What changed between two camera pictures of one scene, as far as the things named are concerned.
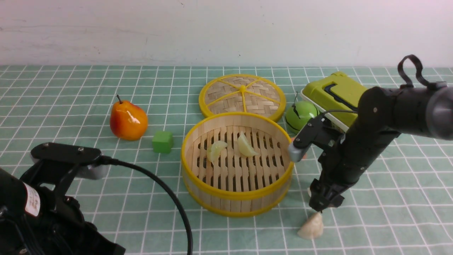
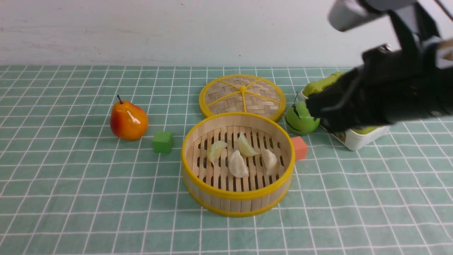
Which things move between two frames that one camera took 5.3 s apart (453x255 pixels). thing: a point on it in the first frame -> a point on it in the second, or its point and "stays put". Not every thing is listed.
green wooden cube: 162,142 stays put
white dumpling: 313,228 -> 238,166
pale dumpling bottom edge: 213,152 stays put
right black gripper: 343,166 -> 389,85
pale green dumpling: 244,147 stays put
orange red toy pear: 127,121 stays put
